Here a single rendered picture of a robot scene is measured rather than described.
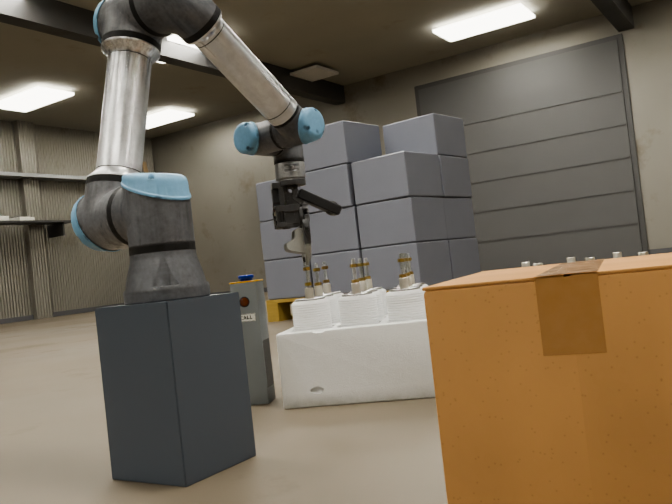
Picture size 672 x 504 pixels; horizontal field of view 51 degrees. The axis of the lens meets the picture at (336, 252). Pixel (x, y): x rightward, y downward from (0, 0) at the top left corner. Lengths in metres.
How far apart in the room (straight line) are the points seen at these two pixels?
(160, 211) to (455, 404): 0.76
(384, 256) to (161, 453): 3.10
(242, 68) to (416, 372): 0.78
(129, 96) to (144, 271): 0.38
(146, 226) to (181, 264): 0.09
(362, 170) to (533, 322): 3.72
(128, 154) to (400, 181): 2.86
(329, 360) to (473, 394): 1.09
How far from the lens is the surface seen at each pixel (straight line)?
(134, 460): 1.29
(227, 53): 1.48
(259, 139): 1.65
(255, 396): 1.82
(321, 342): 1.67
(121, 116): 1.43
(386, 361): 1.66
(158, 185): 1.25
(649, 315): 0.59
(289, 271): 4.66
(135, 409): 1.26
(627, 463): 0.61
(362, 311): 1.68
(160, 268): 1.23
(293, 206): 1.72
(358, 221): 4.30
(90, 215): 1.37
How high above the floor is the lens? 0.33
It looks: 1 degrees up
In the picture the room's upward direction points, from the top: 6 degrees counter-clockwise
